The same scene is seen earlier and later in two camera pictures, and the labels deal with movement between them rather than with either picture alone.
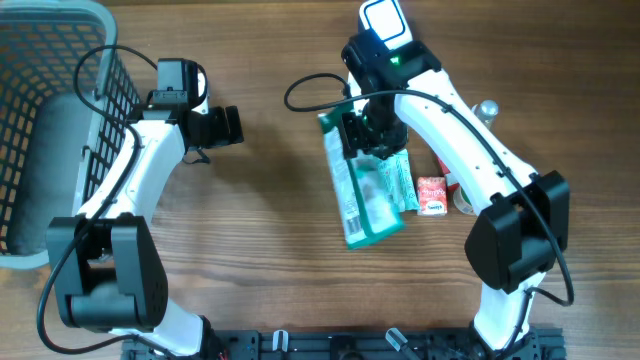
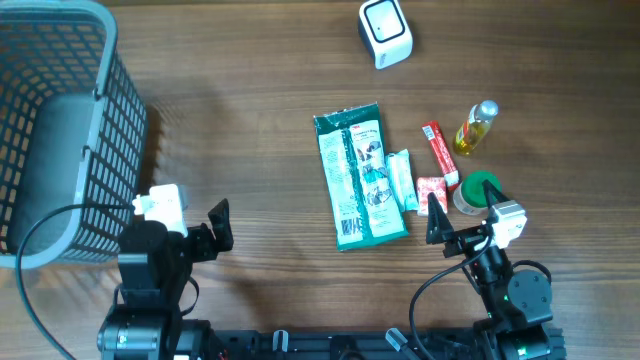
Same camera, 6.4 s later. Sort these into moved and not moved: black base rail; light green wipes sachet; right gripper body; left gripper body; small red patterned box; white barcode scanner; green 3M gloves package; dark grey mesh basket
Moved: light green wipes sachet; right gripper body; left gripper body
Not moved: black base rail; dark grey mesh basket; small red patterned box; white barcode scanner; green 3M gloves package
